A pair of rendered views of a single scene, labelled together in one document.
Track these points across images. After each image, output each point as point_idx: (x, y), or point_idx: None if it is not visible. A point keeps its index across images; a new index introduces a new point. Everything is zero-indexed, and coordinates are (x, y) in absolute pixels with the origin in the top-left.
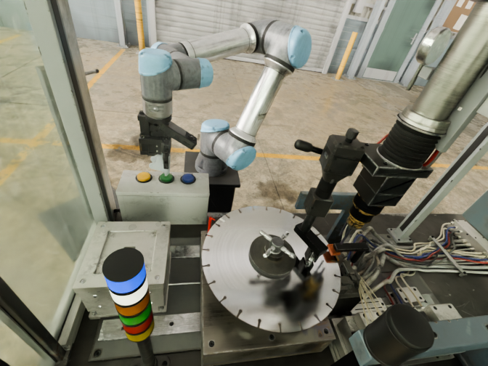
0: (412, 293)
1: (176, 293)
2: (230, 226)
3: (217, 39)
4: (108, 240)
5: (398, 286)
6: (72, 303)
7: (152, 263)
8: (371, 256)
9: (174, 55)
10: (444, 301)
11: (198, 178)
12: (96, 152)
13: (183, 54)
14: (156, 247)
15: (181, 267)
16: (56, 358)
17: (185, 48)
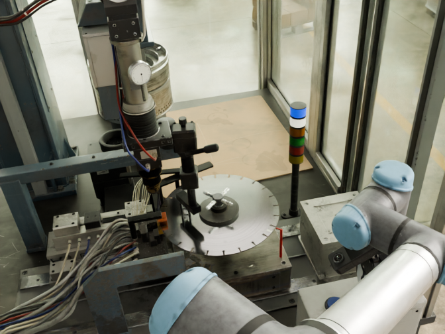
0: (67, 256)
1: (295, 249)
2: (259, 226)
3: (370, 276)
4: None
5: (57, 291)
6: None
7: (316, 211)
8: (110, 245)
9: (396, 212)
10: (8, 288)
11: (322, 311)
12: None
13: (387, 215)
14: (320, 221)
15: (301, 270)
16: None
17: (406, 243)
